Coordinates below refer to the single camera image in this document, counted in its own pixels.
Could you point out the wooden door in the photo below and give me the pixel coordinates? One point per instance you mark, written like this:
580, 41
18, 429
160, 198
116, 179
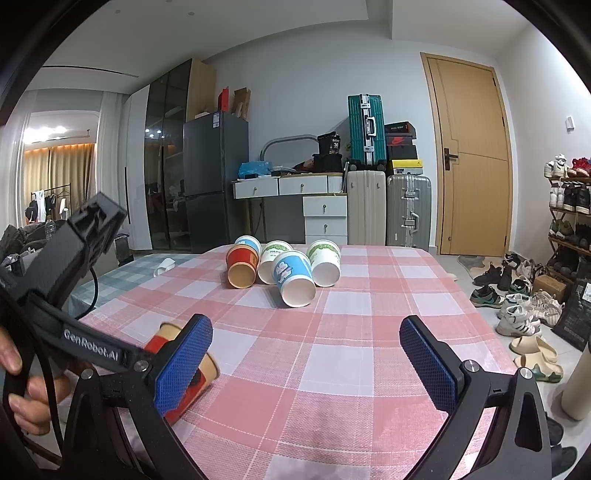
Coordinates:
474, 159

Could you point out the green white cup right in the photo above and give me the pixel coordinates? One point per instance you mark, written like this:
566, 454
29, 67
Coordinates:
325, 258

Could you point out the green plaid tablecloth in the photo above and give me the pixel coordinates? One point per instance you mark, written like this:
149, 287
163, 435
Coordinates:
116, 282

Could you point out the green white cup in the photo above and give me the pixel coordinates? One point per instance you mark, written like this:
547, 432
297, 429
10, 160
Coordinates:
325, 258
269, 253

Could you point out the silver suitcase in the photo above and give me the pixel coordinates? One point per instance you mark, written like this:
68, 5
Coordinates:
409, 211

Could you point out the blue plastic bag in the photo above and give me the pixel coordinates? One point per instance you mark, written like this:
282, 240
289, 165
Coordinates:
254, 169

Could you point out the green white cup middle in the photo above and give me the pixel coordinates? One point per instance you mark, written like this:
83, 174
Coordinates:
269, 253

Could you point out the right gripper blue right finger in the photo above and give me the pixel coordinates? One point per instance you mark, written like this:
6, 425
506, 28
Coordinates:
436, 364

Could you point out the white desk with drawers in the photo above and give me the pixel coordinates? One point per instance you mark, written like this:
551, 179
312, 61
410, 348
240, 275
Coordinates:
300, 208

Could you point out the shoe rack with shoes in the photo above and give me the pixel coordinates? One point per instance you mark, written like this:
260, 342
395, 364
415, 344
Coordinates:
569, 206

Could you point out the blue rabbit paper cup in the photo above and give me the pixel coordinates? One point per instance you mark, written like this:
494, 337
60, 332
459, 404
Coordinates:
292, 275

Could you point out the red paper cup lying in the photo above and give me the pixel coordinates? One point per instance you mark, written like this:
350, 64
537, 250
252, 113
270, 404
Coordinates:
242, 261

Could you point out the blue white cup rear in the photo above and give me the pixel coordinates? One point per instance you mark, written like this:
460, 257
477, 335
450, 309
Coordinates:
250, 241

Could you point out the black bag on desk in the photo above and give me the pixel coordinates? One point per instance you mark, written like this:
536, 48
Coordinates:
329, 157

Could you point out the teal suitcase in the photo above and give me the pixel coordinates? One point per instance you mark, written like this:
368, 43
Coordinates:
367, 130

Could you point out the pink plaid tablecloth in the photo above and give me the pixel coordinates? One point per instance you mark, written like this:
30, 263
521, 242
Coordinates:
319, 392

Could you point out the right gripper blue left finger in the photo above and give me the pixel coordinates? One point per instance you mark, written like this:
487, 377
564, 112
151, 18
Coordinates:
177, 362

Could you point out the stacked shoe boxes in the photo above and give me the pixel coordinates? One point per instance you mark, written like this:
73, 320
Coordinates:
401, 150

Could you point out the dark grey refrigerator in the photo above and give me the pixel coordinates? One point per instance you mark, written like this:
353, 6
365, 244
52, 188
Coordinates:
214, 147

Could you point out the black glass wardrobe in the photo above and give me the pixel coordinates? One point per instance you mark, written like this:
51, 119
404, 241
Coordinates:
163, 160

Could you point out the beige suitcase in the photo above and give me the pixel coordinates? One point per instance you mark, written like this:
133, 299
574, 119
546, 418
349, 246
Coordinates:
367, 207

